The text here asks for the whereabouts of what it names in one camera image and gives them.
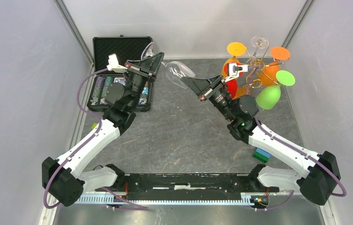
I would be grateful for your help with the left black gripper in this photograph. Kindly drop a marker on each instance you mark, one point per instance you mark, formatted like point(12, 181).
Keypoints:
point(147, 68)

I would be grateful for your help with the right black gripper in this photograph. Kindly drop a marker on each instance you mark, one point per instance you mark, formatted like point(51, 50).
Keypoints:
point(201, 87)

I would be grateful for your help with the clear wine glass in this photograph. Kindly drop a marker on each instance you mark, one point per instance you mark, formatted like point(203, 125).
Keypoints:
point(174, 70)

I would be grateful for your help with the yellow wine glass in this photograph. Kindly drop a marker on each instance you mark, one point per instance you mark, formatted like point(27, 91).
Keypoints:
point(235, 49)

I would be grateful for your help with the red wine glass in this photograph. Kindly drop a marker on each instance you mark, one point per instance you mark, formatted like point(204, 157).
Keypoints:
point(232, 87)

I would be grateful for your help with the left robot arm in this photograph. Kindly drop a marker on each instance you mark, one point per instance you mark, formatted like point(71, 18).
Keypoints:
point(64, 178)

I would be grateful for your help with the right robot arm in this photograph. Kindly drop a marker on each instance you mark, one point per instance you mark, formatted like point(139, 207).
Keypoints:
point(315, 175)

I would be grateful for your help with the green wine glass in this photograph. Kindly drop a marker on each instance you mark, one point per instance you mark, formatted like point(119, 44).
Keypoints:
point(270, 96)

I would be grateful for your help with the orange wine glass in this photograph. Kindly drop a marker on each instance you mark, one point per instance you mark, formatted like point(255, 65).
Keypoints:
point(267, 75)

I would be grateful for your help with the clear glass on rack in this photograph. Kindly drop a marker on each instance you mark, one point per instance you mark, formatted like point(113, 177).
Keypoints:
point(259, 42)

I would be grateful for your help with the black poker chip case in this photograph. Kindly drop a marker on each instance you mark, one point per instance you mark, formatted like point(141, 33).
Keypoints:
point(126, 48)

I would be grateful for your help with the blue green brick stack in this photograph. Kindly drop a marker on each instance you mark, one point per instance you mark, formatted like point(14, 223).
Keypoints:
point(261, 155)

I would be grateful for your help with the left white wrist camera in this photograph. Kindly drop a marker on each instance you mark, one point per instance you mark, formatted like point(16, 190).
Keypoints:
point(113, 64)

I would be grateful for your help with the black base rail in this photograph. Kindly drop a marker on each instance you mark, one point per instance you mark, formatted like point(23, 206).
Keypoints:
point(183, 189)

